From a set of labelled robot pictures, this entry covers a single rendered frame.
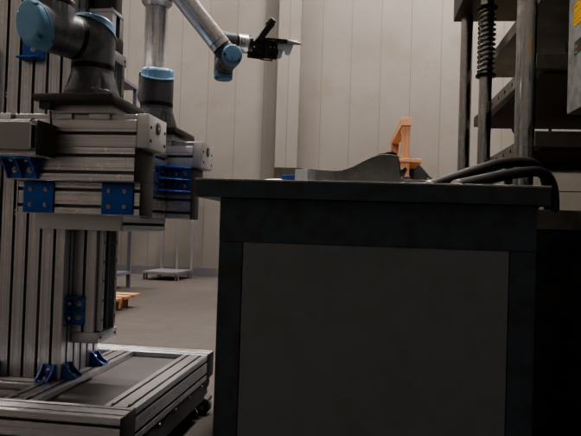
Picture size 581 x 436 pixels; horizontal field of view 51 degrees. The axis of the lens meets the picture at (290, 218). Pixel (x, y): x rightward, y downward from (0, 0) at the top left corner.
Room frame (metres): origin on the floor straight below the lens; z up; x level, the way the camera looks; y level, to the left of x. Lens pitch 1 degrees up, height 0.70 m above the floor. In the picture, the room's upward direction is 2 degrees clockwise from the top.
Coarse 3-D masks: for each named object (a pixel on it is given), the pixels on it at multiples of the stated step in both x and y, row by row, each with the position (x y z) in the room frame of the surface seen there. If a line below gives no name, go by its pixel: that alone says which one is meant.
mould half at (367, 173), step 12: (384, 156) 1.81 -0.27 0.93; (396, 156) 1.80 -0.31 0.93; (276, 168) 1.84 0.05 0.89; (288, 168) 1.84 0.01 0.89; (300, 168) 1.84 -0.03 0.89; (348, 168) 1.82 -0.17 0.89; (360, 168) 1.81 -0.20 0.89; (372, 168) 1.81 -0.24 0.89; (384, 168) 1.81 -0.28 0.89; (396, 168) 1.80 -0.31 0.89; (324, 180) 1.83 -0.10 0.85; (336, 180) 1.82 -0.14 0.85; (348, 180) 1.82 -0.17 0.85; (360, 180) 1.81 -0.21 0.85; (372, 180) 1.81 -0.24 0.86; (384, 180) 1.81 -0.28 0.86; (396, 180) 1.80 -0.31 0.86; (408, 180) 1.80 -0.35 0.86; (420, 180) 1.79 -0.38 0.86
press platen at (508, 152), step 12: (540, 132) 1.92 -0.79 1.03; (552, 132) 1.92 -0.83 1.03; (564, 132) 1.91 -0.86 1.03; (576, 132) 1.91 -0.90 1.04; (540, 144) 1.92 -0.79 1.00; (552, 144) 1.92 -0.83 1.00; (564, 144) 1.91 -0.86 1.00; (576, 144) 1.91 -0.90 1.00; (492, 156) 2.56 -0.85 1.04; (504, 156) 2.33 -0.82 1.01
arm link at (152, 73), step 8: (144, 72) 2.13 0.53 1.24; (152, 72) 2.11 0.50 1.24; (160, 72) 2.12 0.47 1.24; (168, 72) 2.14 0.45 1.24; (144, 80) 2.12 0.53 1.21; (152, 80) 2.11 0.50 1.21; (160, 80) 2.12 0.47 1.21; (168, 80) 2.14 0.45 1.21; (144, 88) 2.12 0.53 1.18; (152, 88) 2.11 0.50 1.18; (160, 88) 2.12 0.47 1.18; (168, 88) 2.14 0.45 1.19; (144, 96) 2.12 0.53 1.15; (152, 96) 2.11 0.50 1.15; (160, 96) 2.12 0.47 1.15; (168, 96) 2.14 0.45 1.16
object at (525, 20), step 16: (528, 0) 1.87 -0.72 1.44; (464, 16) 3.03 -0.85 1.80; (528, 16) 1.87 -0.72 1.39; (464, 32) 3.03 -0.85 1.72; (528, 32) 1.87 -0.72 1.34; (464, 48) 3.02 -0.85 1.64; (528, 48) 1.87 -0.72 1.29; (464, 64) 3.02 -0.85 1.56; (528, 64) 1.87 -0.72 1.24; (464, 80) 3.02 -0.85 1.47; (528, 80) 1.87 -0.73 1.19; (464, 96) 3.02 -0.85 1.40; (528, 96) 1.87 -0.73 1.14; (464, 112) 3.02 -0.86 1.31; (528, 112) 1.87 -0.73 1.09; (464, 128) 3.02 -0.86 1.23; (528, 128) 1.87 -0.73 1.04; (464, 144) 3.02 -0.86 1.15; (528, 144) 1.87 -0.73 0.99; (464, 160) 3.02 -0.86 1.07
